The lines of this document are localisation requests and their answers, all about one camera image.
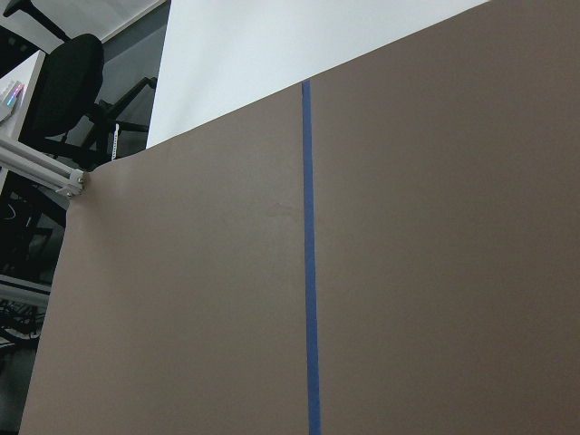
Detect black office chair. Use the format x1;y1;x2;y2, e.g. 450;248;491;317
3;1;158;169

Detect aluminium frame rail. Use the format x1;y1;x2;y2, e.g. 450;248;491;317
1;134;84;197

